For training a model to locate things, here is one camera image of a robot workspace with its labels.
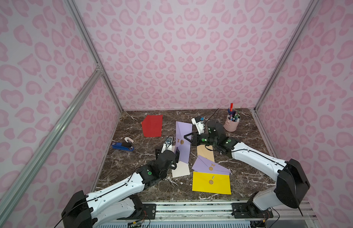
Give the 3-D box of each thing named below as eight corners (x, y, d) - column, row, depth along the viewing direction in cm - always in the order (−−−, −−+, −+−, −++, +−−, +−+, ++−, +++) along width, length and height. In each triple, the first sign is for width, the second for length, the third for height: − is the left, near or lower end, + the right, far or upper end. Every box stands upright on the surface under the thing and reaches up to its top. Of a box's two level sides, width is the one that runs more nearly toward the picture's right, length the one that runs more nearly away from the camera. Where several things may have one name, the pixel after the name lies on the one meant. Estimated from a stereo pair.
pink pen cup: (225, 131, 108) (229, 120, 98) (223, 125, 112) (227, 113, 102) (236, 131, 108) (241, 120, 98) (234, 125, 112) (239, 113, 102)
